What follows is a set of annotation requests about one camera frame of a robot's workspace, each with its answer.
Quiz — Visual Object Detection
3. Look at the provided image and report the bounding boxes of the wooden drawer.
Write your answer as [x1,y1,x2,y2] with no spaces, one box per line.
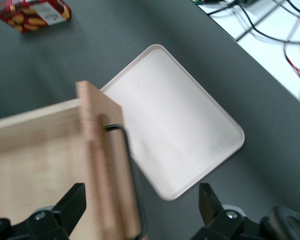
[0,80,142,240]

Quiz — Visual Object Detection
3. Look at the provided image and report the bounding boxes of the red floor cable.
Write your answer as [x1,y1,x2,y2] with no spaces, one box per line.
[283,41,300,82]

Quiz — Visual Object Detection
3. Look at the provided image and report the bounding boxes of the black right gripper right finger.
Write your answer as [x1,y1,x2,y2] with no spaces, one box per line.
[191,182,246,240]

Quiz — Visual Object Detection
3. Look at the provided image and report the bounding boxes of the black wire drawer handle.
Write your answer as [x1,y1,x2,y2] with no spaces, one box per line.
[104,123,149,238]

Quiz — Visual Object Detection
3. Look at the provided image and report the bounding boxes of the cream rectangular tray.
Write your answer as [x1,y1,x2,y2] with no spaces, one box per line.
[99,44,246,202]

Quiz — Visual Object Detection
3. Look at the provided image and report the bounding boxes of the long black floor cable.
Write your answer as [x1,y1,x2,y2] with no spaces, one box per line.
[233,0,300,45]

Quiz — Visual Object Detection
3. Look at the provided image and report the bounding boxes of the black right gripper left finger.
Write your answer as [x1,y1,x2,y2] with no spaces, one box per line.
[27,182,88,240]

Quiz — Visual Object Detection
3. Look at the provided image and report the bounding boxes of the red cookie box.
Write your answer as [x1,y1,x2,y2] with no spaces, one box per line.
[0,0,73,35]

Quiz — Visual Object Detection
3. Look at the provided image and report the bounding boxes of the short black floor cable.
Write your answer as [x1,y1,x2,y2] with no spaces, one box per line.
[208,0,238,17]

